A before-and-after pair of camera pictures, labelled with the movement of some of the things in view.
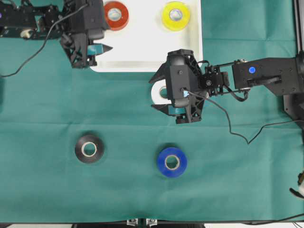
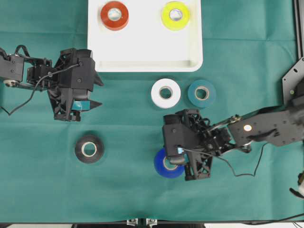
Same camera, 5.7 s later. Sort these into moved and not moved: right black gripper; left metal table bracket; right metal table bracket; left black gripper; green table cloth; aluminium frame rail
Moved: left black gripper; right black gripper
Not moved: left metal table bracket; right metal table bracket; green table cloth; aluminium frame rail
